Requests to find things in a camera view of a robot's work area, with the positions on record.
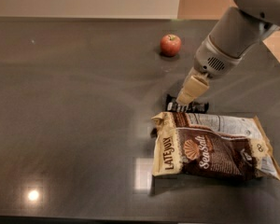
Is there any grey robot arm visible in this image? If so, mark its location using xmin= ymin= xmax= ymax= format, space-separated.
xmin=176 ymin=0 xmax=280 ymax=105

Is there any black rxbar chocolate wrapper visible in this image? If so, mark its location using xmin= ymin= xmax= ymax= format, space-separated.
xmin=165 ymin=94 xmax=209 ymax=114

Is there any brown Late July chip bag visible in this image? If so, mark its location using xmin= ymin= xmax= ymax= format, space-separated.
xmin=152 ymin=112 xmax=280 ymax=181

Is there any red apple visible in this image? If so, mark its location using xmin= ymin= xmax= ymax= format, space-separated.
xmin=160 ymin=35 xmax=181 ymax=57

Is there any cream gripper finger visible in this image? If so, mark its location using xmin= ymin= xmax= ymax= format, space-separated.
xmin=176 ymin=68 xmax=209 ymax=105

